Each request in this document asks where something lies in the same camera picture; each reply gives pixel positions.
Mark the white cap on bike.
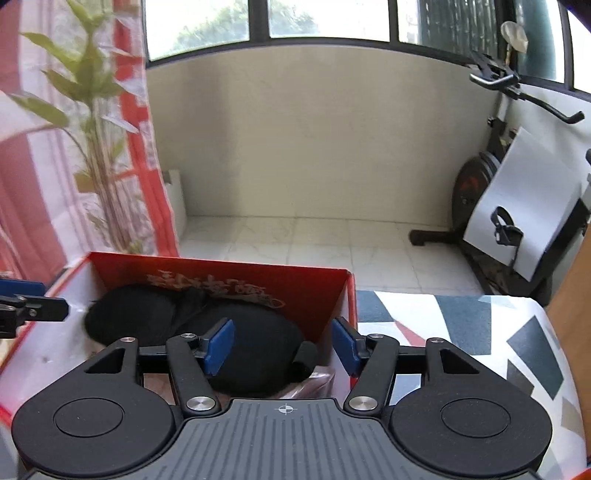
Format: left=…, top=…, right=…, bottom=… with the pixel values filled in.
left=500, top=21, right=529, bottom=53

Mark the printed living room backdrop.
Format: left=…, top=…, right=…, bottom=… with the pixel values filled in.
left=1, top=1, right=178, bottom=283

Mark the red strawberry cardboard box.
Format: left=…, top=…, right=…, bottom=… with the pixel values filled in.
left=1, top=252, right=358, bottom=426

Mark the white foam board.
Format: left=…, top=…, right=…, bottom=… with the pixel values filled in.
left=464, top=128, right=582, bottom=281

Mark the geometric patterned tablecloth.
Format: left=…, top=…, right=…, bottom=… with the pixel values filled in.
left=356, top=290, right=588, bottom=479

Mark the black soft garment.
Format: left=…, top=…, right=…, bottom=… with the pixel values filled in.
left=84, top=284, right=318, bottom=398

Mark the black exercise bike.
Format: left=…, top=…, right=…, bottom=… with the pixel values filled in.
left=409, top=48, right=591, bottom=305

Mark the white mask package bag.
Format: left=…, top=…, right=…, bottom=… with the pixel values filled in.
left=273, top=366, right=335, bottom=400

